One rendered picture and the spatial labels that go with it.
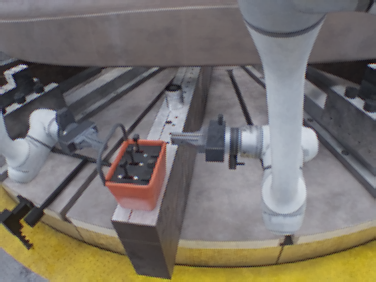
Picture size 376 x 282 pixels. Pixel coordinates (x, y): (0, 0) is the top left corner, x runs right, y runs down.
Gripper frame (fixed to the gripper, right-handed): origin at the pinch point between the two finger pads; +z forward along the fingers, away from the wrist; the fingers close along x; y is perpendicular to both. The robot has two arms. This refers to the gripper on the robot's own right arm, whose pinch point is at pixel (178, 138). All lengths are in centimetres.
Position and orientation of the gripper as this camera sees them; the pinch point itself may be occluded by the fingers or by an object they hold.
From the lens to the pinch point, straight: 73.6
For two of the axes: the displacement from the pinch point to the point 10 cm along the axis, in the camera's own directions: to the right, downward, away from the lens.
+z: -9.9, -0.4, 1.6
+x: -1.5, 6.1, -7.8
